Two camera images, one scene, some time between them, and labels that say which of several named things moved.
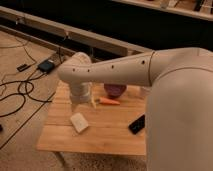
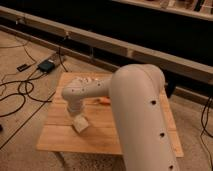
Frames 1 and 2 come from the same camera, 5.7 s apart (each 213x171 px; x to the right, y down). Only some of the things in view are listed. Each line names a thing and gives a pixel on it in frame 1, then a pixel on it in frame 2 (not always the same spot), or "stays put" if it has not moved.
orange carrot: (107, 101) stays put
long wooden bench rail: (79, 35) stays put
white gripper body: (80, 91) -> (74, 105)
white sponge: (79, 122) stays put
